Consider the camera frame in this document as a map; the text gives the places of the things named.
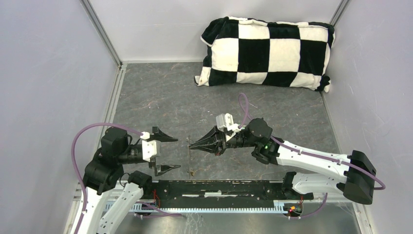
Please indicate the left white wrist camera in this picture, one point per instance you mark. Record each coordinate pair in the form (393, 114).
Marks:
(150, 148)

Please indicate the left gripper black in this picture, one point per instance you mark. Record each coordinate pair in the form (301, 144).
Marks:
(160, 168)

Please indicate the white toothed cable strip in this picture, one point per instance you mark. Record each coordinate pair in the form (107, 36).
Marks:
(277, 208)

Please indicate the right base circuit board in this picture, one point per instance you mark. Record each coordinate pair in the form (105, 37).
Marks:
(294, 210)

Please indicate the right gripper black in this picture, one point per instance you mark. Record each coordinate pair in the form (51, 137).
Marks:
(211, 142)

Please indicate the aluminium frame rail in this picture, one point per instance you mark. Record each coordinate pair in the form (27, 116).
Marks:
(263, 189)

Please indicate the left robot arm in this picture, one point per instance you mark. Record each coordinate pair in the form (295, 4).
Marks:
(119, 146)

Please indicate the black white checkered pillow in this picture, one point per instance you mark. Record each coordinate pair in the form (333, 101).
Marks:
(282, 54)

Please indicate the base circuit board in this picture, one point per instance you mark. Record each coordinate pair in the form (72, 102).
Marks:
(149, 206)
(294, 210)

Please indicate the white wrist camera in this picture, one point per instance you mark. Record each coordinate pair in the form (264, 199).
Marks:
(226, 124)
(150, 148)

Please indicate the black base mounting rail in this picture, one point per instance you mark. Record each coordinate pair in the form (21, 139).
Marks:
(216, 202)

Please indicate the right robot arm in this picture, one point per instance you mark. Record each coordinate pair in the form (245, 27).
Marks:
(352, 176)

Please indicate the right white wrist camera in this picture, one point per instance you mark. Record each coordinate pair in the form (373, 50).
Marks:
(226, 124)

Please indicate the left base circuit board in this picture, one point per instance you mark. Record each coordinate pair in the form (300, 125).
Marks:
(149, 206)

